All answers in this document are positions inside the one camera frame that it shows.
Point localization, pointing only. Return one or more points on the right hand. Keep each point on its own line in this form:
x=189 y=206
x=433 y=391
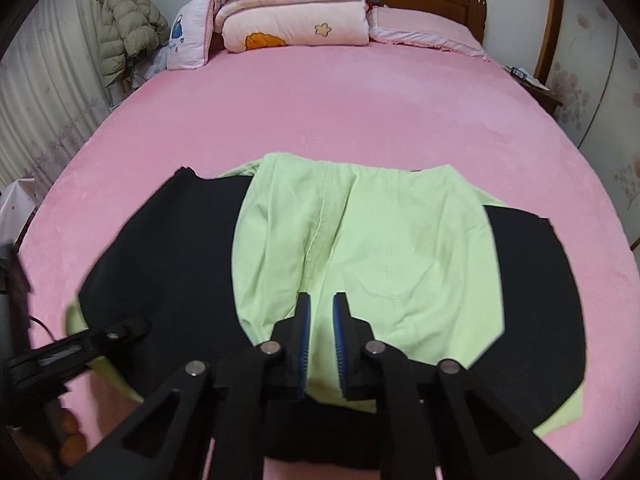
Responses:
x=71 y=447

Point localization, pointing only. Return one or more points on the dark wooden nightstand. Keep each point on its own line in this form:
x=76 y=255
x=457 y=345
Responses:
x=539 y=92

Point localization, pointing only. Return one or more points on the white floral wardrobe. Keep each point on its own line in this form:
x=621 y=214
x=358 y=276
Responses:
x=595 y=75

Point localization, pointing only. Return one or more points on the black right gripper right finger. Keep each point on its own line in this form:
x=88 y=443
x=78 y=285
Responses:
x=356 y=348

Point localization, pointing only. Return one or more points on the pink pillow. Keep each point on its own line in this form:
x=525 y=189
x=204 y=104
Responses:
x=422 y=30

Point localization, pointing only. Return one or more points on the green and black hooded jacket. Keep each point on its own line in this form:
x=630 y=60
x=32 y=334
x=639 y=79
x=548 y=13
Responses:
x=436 y=266

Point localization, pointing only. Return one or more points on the pink fleece bed sheet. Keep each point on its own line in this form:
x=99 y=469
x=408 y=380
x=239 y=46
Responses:
x=378 y=105

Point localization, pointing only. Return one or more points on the beige puffer coat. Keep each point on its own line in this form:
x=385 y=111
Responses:
x=128 y=29

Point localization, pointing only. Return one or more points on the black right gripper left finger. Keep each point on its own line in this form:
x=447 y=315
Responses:
x=289 y=344

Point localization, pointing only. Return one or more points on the white cartoon cushion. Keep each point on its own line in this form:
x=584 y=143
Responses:
x=190 y=36

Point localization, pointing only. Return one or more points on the folded pink cartoon quilt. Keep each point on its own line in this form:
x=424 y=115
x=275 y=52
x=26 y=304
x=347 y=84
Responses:
x=246 y=25

